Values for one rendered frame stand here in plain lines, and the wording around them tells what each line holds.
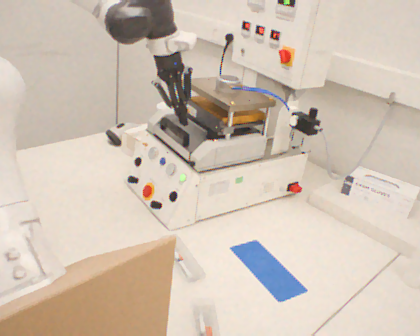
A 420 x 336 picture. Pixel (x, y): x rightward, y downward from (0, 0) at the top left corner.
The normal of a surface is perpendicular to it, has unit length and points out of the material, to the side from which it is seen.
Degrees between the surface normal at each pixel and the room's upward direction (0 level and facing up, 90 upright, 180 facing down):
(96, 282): 90
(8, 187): 53
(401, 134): 90
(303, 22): 90
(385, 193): 87
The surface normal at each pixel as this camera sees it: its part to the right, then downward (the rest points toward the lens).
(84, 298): 0.69, 0.40
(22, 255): 0.62, -0.28
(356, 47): -0.72, 0.25
